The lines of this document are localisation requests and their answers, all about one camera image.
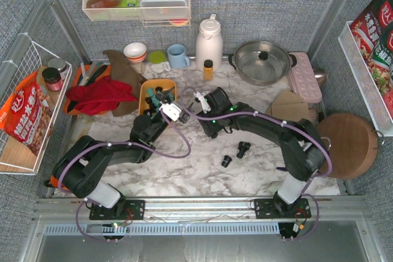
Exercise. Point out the white thermos jug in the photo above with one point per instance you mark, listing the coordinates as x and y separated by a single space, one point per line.
209 43

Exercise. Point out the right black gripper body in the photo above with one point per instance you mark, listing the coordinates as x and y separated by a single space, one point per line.
209 102

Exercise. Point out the orange plastic storage basket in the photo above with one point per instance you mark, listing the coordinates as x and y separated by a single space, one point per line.
148 103

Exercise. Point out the orange snack bag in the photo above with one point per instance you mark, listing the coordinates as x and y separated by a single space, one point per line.
24 116

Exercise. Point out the red cloth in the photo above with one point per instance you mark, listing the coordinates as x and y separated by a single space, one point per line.
102 95

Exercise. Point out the orange spice bottle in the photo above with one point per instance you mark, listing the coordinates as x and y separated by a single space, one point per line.
208 70

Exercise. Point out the white wire side basket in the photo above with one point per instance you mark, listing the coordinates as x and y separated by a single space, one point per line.
16 158

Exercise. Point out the clear plastic containers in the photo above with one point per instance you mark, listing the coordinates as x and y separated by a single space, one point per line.
164 9

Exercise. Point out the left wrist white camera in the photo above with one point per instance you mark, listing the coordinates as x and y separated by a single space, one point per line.
172 110

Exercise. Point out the light blue mug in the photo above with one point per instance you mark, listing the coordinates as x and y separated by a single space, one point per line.
177 57

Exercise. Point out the black capsule lowest right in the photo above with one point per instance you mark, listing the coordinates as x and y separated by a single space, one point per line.
226 161

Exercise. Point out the round wooden board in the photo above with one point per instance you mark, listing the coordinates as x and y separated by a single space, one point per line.
354 144

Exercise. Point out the orange cutting board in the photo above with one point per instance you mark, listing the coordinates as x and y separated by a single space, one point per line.
83 69

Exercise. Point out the glass jar silver lid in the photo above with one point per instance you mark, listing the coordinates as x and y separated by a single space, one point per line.
59 64

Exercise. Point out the steel pot with lid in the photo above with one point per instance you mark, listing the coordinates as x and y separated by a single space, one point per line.
261 63

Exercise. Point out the brown cloth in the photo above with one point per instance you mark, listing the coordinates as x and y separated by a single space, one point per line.
122 71

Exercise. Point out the white orange striped bowl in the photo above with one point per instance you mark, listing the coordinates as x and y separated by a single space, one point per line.
135 52

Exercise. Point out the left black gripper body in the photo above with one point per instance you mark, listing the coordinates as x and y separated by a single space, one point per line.
163 100

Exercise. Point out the black capsule right pair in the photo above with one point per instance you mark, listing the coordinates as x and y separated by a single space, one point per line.
243 147

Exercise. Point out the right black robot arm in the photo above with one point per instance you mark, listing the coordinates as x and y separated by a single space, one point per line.
302 148

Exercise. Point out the red jar black lid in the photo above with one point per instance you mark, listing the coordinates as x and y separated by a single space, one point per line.
52 79

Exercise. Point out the cardboard pieces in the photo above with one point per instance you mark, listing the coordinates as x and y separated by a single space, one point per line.
289 106

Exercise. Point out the black kitchen knife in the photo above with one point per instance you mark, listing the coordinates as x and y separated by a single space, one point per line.
91 76

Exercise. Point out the pink egg tray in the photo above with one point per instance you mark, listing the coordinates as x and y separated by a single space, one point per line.
302 79

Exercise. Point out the red seasoning packets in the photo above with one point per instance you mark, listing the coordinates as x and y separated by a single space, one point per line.
367 29

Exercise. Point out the orange cup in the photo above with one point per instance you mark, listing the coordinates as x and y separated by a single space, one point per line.
54 183

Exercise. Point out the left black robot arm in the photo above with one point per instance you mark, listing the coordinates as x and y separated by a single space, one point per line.
80 169

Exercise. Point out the white mesh right basket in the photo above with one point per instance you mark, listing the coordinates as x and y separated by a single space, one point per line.
373 100

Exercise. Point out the green lid white cup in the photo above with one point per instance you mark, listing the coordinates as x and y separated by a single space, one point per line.
158 62

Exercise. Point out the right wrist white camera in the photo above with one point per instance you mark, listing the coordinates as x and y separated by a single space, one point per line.
203 101

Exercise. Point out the wrist white camera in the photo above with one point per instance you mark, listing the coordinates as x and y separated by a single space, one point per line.
203 101
172 110

